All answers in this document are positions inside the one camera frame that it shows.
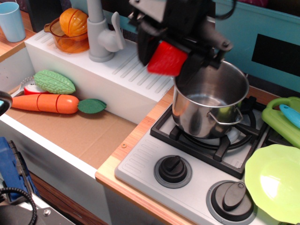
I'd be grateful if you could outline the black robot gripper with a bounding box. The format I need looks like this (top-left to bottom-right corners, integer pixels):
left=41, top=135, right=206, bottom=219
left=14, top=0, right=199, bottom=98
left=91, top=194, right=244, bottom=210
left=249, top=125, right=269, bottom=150
left=128, top=0, right=233, bottom=88

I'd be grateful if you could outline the red toy strawberry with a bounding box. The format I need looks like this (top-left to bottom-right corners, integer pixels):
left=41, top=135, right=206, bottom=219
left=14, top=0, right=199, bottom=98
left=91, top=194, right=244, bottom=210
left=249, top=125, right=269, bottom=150
left=147, top=41, right=188, bottom=76

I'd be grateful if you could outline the stainless steel pot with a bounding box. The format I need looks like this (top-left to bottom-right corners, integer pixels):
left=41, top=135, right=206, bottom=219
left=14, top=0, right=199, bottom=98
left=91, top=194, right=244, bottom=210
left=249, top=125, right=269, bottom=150
left=172, top=61, right=249, bottom=139

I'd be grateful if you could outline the white toy sink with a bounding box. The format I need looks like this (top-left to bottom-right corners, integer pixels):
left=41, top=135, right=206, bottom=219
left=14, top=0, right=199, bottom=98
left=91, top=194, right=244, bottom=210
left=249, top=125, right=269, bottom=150
left=0, top=31, right=173, bottom=225

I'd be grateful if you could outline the grey toy faucet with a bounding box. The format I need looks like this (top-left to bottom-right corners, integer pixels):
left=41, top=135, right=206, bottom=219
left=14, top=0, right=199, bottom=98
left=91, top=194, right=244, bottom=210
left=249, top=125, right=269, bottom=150
left=87, top=0, right=126, bottom=62

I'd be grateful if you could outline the orange transparent measuring cup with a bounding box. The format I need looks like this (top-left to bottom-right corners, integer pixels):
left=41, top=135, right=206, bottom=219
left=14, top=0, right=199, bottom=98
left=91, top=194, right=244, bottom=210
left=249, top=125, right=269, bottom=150
left=44, top=18, right=90, bottom=53

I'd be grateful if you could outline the teal storage bin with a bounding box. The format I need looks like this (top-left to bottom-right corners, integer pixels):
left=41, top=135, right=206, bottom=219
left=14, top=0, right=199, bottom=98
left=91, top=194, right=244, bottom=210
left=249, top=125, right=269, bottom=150
left=215, top=2, right=300, bottom=92

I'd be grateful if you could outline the orange toy pumpkin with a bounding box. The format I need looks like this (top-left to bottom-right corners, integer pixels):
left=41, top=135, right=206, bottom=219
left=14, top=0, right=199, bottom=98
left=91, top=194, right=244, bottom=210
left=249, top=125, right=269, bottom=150
left=59, top=8, right=88, bottom=37

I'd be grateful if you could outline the brown cardboard sheet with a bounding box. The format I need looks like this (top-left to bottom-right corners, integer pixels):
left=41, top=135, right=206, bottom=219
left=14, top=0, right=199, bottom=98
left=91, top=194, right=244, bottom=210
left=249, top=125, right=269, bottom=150
left=7, top=108, right=136, bottom=169

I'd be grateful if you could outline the black stove grate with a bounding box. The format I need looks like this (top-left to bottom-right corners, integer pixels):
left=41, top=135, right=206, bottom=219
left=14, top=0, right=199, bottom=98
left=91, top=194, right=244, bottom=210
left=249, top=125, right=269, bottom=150
left=150, top=95, right=300, bottom=180

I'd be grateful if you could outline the black left stove knob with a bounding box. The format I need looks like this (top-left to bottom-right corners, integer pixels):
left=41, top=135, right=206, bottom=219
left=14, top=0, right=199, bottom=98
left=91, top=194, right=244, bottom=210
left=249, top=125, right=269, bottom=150
left=154, top=155, right=193, bottom=189

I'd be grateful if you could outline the black stove knob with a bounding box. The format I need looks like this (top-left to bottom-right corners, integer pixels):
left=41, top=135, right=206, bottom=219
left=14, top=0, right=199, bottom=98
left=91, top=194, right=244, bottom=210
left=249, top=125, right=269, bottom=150
left=206, top=180, right=257, bottom=225
left=154, top=155, right=193, bottom=189

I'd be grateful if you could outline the orange toy carrot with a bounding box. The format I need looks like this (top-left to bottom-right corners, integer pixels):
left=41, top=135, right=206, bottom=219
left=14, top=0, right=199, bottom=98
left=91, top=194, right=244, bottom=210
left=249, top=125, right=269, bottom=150
left=12, top=94, right=106, bottom=114

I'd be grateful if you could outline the green toy bitter gourd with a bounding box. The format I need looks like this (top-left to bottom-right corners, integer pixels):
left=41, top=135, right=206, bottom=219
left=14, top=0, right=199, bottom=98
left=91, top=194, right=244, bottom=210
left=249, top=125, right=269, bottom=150
left=33, top=70, right=75, bottom=94

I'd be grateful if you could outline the green plastic cutting board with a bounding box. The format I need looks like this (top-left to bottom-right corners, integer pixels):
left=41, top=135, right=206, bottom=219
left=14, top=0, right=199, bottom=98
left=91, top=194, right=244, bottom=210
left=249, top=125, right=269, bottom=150
left=262, top=97, right=300, bottom=148

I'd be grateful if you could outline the grey toy stove top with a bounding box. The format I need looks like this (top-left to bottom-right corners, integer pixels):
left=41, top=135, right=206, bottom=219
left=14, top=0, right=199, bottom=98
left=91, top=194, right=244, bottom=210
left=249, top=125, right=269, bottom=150
left=114, top=107, right=300, bottom=225

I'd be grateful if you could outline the red white toy radish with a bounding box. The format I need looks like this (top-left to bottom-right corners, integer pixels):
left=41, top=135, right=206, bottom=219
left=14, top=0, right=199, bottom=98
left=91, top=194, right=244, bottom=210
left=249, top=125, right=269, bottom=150
left=24, top=84, right=49, bottom=95

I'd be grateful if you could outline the lime green plastic plate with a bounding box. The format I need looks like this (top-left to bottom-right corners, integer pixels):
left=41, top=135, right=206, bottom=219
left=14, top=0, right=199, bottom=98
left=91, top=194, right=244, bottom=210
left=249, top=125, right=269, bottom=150
left=244, top=144, right=300, bottom=225

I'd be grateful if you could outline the black right stove knob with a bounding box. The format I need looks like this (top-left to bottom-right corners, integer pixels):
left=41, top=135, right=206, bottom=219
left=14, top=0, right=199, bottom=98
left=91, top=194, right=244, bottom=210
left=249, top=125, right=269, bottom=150
left=206, top=180, right=257, bottom=225

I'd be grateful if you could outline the light blue plastic cup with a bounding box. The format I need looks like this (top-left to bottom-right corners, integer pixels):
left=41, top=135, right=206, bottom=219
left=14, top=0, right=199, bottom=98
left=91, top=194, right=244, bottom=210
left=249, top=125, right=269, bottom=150
left=0, top=2, right=26, bottom=43

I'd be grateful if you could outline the blue black clamp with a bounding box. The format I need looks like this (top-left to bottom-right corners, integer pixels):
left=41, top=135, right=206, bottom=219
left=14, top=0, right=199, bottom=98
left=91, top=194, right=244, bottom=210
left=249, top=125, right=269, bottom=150
left=0, top=137, right=40, bottom=197

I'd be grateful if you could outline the blue plastic utensil handle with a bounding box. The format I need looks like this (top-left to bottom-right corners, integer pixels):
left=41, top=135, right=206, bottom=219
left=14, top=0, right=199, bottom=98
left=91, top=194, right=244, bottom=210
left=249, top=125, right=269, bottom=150
left=279, top=104, right=300, bottom=128

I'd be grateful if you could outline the black braided cable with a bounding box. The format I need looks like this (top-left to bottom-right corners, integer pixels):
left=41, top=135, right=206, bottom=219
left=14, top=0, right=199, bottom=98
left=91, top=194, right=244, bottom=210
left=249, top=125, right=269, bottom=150
left=0, top=187, right=38, bottom=225

